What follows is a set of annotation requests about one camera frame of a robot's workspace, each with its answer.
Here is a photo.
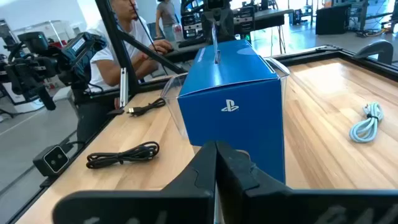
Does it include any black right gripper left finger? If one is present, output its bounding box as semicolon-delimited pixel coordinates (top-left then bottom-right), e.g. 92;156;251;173
52;140;218;224

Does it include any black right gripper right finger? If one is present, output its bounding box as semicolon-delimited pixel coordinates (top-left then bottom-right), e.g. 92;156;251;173
216;140;398;224

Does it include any black USB cable bundle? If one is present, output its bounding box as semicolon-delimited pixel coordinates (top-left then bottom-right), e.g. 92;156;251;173
126;97;167;118

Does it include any black robot base unit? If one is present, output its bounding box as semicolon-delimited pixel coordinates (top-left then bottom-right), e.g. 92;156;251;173
180;13;205;40
234;6;257;35

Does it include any red and white can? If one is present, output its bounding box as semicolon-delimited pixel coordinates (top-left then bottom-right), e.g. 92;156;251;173
172;23;185;43

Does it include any standing person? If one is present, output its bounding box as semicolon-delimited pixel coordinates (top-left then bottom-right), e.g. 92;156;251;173
155;0;179;42

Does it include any blue PlayStation cardboard box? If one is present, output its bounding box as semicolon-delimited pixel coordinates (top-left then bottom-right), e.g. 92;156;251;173
177;23;286;185

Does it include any seated person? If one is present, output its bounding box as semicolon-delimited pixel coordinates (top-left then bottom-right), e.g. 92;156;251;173
76;0;174;142

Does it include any clear plastic container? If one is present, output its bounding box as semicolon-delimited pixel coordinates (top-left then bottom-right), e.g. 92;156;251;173
160;57;290;140

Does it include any black cabinet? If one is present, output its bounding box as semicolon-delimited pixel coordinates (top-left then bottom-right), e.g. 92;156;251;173
315;4;353;35

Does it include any silver aluminium strip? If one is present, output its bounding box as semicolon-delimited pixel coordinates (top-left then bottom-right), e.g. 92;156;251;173
119;67;129;108

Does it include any black bundled cable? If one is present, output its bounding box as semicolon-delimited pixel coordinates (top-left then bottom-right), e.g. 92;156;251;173
86;141;160;170

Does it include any small black table camera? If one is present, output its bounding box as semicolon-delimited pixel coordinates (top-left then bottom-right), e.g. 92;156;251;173
32;144;71;180

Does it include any black metal table frame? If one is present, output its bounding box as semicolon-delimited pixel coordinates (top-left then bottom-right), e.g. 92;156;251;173
6;0;398;224

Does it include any white coiled cable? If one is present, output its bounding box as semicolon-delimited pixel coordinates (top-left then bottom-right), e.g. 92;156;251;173
348;101;385;144

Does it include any clear acrylic enclosure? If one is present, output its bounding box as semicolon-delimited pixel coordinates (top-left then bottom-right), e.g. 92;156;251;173
12;20;77;47

